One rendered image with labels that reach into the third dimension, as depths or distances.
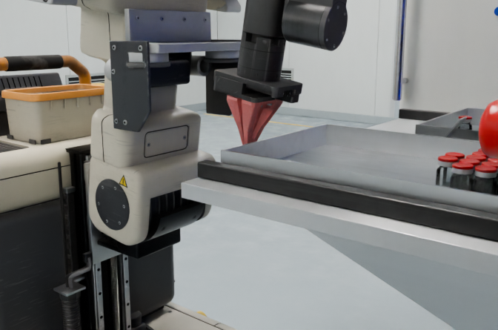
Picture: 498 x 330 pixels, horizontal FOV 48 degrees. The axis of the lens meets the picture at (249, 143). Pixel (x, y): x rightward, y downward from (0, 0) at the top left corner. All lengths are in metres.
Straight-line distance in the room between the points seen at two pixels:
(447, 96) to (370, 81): 5.16
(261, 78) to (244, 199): 0.16
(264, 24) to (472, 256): 0.36
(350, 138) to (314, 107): 6.22
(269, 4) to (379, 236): 0.31
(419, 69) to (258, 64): 0.93
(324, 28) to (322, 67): 6.35
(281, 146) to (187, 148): 0.43
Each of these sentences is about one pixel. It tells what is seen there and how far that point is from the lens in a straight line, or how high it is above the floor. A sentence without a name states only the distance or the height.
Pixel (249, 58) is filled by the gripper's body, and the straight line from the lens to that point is 0.70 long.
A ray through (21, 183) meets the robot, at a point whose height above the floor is 0.75.
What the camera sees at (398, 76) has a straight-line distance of 1.54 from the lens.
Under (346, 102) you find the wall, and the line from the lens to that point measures 6.86.
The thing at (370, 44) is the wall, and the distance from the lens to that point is 6.68.
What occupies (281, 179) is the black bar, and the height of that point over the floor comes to 0.90.
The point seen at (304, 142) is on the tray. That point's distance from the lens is 0.85.
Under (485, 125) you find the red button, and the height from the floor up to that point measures 1.00.
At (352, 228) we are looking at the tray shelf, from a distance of 0.55.
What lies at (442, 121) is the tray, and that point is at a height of 0.91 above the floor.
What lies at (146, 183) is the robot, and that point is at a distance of 1.07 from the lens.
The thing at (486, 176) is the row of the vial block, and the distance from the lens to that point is 0.59.
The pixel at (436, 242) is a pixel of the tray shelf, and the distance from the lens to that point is 0.52.
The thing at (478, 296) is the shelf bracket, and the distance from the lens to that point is 0.62.
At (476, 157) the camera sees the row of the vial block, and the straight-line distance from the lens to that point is 0.64.
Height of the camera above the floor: 1.06
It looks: 11 degrees down
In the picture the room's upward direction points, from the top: straight up
